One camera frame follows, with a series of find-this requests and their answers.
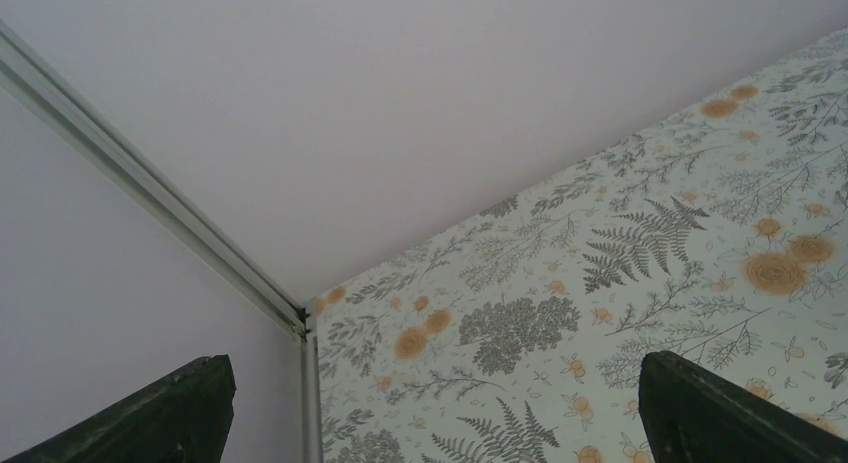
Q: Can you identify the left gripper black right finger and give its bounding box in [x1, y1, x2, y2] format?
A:
[638, 351, 847, 463]

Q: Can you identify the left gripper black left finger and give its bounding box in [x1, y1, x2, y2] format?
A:
[8, 354, 236, 462]

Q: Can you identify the floral patterned table mat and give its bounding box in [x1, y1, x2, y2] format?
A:
[316, 30, 847, 462]

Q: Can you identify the aluminium frame post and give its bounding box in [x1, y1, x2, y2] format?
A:
[1, 23, 323, 462]

